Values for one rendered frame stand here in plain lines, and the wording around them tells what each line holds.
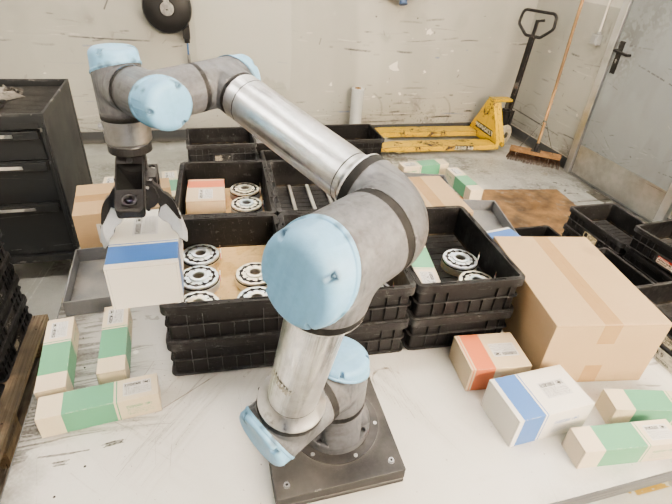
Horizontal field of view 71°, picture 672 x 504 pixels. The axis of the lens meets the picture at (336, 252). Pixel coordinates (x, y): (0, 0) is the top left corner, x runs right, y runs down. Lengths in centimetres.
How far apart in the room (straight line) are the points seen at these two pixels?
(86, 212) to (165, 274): 82
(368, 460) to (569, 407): 47
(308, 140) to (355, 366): 42
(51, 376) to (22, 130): 152
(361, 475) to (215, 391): 41
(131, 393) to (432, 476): 67
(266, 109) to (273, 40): 376
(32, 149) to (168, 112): 189
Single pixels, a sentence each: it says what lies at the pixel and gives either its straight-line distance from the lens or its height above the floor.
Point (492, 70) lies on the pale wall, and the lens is 533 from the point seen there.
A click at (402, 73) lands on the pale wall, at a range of 488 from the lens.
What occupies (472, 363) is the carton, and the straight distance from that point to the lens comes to 124.
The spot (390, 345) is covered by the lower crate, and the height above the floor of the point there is 73.
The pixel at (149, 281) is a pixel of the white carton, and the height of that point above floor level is 110.
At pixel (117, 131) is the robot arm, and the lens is 86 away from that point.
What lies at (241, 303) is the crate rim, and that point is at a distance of 109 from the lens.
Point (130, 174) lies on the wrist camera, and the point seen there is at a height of 127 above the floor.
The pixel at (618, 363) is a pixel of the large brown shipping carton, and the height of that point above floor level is 77.
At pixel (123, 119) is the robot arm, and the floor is 136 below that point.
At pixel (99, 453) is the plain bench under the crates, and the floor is 70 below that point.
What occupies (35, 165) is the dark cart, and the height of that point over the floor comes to 66.
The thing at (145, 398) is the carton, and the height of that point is 75.
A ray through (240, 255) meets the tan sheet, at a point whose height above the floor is 83.
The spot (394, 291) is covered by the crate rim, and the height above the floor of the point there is 92.
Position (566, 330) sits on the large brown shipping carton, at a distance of 126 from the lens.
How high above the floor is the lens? 162
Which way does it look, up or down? 33 degrees down
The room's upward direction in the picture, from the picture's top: 5 degrees clockwise
